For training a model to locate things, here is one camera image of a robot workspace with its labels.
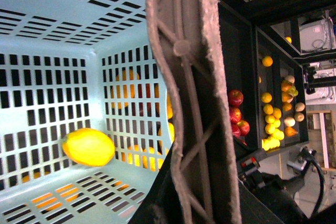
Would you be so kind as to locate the brown basket handle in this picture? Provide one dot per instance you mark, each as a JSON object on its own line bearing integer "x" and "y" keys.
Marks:
{"x": 186, "y": 43}

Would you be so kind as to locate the yellow lemon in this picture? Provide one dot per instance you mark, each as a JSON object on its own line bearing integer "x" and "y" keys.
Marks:
{"x": 88, "y": 147}

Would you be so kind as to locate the light blue plastic basket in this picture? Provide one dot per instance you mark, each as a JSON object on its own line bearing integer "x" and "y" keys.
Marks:
{"x": 67, "y": 65}

